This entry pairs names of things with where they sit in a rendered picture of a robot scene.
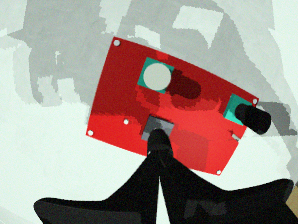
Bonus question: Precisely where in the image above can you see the red circuit board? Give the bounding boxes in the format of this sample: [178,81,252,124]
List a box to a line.
[86,36,271,176]

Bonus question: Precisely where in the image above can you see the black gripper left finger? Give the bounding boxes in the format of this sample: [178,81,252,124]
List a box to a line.
[33,151,160,224]

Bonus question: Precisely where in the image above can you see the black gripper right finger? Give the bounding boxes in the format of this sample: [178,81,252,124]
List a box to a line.
[158,151,294,224]

